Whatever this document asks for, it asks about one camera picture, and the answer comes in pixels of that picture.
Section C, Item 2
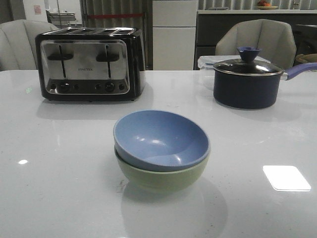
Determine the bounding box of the beige armchair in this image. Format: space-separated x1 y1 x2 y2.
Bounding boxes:
0 19 58 71
215 19 297 69

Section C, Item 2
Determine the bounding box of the fruit bowl on counter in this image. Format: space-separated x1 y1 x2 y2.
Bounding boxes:
256 0 278 10

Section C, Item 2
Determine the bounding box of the beige armchair left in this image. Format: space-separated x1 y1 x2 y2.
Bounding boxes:
0 19 58 71

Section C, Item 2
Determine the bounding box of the clear plastic container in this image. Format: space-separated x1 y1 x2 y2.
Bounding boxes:
197 54 270 70

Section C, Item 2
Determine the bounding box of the wicker basket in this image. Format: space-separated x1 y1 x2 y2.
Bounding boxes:
295 53 317 64

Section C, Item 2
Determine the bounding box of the green bowl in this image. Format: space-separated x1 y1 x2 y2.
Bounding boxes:
114 148 210 193

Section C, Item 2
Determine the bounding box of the blue bowl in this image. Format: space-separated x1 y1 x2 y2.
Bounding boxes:
113 110 211 172

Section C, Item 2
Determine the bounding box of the black and chrome toaster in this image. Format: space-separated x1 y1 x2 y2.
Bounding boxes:
35 27 146 101

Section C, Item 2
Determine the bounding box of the glass pot lid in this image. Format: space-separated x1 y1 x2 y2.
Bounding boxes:
213 47 283 76

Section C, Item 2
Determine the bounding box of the red barrier belt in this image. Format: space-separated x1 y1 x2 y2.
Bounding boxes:
87 13 144 19

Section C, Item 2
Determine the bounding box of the white refrigerator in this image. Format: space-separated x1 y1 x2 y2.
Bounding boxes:
153 0 199 70

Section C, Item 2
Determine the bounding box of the beige armchair right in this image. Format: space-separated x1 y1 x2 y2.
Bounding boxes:
215 19 297 69

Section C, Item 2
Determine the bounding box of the dark blue saucepan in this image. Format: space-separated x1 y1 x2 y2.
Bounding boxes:
213 62 317 109

